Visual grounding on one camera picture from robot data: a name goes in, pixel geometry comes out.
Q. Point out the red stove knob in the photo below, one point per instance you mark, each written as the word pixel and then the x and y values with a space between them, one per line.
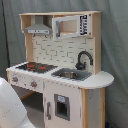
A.
pixel 33 84
pixel 14 79

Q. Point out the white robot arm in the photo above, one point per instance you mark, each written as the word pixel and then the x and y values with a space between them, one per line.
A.
pixel 12 111

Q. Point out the grey range hood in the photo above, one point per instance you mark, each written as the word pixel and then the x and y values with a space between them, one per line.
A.
pixel 39 26

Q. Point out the white fridge cabinet door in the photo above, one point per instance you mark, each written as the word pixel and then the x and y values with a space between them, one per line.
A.
pixel 62 106

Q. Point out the black toy faucet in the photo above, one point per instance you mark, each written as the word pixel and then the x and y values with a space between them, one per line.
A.
pixel 81 64

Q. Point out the white microwave cabinet door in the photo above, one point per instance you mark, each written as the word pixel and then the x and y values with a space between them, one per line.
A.
pixel 71 26

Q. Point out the black stovetop red burners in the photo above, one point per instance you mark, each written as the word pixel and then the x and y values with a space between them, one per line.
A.
pixel 36 67

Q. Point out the grey toy sink basin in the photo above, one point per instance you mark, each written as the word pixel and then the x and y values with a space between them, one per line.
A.
pixel 72 74

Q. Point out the wooden toy kitchen frame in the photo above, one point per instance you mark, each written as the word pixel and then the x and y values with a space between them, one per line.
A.
pixel 63 53

